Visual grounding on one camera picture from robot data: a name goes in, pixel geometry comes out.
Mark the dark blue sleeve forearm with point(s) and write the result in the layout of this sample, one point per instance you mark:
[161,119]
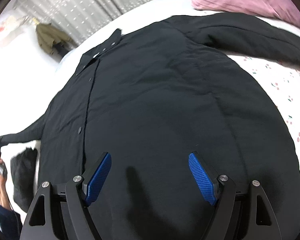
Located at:
[10,223]

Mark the large black coat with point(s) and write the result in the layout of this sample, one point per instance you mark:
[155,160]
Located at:
[150,98]

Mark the olive green hanging garment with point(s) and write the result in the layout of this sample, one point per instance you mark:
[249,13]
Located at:
[52,40]

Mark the folded black puffer jacket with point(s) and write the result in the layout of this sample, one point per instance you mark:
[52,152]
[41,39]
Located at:
[23,169]

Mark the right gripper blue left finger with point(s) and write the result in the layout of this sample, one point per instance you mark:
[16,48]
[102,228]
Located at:
[61,211]

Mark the cherry print bed sheet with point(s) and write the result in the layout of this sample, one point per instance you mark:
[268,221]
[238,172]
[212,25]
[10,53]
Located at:
[281,81]

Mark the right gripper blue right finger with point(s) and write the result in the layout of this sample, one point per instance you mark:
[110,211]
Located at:
[240,212]

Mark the grey patterned curtain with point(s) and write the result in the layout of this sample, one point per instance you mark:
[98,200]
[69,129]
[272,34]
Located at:
[78,18]

